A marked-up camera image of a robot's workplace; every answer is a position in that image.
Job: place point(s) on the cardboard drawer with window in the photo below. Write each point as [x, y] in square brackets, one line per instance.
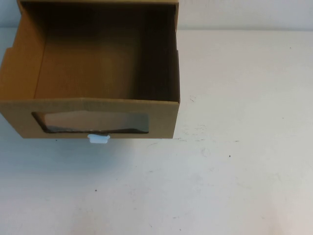
[85, 73]

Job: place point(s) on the brown cardboard shoe box shell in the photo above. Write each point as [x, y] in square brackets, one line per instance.
[146, 1]

